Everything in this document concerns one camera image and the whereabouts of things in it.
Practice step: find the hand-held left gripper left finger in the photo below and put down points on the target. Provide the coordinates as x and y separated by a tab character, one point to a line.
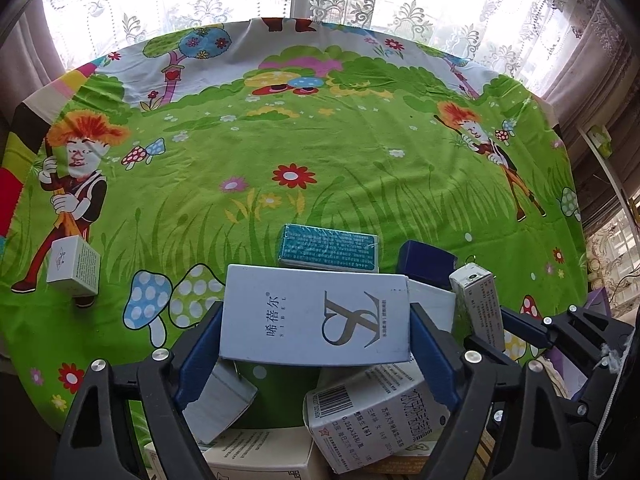
197	360

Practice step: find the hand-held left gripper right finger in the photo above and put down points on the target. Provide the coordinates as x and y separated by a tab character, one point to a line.
435	355

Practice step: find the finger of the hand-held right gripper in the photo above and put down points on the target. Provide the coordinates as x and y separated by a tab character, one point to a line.
520	325
585	400

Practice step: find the purple cardboard box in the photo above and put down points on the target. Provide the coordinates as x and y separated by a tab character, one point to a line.
597	305

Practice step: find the large pale box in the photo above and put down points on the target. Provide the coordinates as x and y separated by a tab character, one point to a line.
300	315

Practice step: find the tall white text box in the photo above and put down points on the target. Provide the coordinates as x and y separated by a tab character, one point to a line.
480	305

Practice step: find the plain white box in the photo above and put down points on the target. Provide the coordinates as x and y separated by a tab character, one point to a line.
432	305

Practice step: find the grey-white box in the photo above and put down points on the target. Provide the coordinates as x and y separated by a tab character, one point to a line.
220	405

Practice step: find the white barcode box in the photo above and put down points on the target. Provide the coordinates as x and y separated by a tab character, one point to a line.
370	410

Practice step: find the navy blue box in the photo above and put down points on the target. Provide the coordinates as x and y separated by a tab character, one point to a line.
425	260

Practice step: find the white box gold trim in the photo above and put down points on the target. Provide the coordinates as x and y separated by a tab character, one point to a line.
260	452

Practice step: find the white lace curtain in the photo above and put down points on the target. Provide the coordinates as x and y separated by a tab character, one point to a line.
200	0
610	245

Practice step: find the teal box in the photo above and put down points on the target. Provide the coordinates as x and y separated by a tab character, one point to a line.
325	250

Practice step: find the small white emblem box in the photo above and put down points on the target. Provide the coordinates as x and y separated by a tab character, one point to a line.
70	260

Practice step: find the green tissue pack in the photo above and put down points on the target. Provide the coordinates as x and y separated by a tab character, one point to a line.
600	140

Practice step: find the printed green blanket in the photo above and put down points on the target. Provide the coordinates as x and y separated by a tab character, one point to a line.
350	170

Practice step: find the mauve drape curtain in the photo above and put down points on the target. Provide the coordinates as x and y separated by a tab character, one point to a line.
590	60
30	60

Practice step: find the white table metal pedestal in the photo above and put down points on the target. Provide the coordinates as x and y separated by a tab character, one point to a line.
615	172

